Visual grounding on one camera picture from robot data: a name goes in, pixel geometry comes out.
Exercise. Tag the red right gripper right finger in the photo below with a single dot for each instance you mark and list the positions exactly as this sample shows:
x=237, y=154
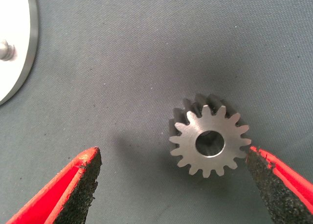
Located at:
x=281, y=185

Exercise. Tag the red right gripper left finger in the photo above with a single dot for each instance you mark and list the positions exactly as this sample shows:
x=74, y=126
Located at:
x=73, y=185

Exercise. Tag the steel planetary gear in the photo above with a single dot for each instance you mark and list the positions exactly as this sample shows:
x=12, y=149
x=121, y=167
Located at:
x=190, y=136

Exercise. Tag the round metal carrier plate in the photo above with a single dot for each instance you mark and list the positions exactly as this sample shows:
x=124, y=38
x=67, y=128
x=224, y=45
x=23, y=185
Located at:
x=22, y=26

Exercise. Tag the dark grey table cloth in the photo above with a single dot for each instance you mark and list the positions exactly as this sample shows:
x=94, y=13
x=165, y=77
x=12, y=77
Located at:
x=122, y=62

